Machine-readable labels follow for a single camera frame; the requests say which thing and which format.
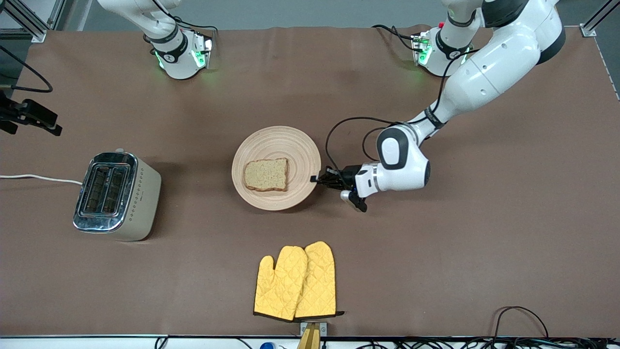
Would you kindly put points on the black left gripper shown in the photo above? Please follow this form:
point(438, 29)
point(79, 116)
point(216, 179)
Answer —
point(348, 176)

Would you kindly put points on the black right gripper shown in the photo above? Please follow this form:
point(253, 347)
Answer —
point(29, 112)

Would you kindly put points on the slice of brown bread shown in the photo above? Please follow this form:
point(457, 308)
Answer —
point(265, 174)

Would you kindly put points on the round light wooden plate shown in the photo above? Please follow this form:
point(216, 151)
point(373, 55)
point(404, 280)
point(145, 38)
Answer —
point(276, 140)

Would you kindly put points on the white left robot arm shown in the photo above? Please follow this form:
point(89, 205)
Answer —
point(494, 68)

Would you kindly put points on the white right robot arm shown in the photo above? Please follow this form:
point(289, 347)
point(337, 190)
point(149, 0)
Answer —
point(179, 53)

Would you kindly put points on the silver beige two-slot toaster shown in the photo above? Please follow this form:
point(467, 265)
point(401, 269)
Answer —
point(140, 198)

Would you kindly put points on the yellow quilted oven mitt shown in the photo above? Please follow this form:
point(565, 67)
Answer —
point(319, 281)
point(278, 286)

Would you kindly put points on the brown table cloth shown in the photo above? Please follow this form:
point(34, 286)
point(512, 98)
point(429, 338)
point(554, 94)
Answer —
point(436, 252)

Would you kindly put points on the small blue round object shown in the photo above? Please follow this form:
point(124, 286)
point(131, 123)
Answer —
point(267, 346)

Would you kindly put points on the aluminium frame post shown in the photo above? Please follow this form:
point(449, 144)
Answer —
point(29, 19)
point(596, 22)

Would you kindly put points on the metal table edge bracket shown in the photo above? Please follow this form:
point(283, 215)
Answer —
point(323, 328)

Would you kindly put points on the white table edge rail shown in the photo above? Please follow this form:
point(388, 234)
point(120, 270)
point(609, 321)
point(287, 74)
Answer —
point(72, 343)

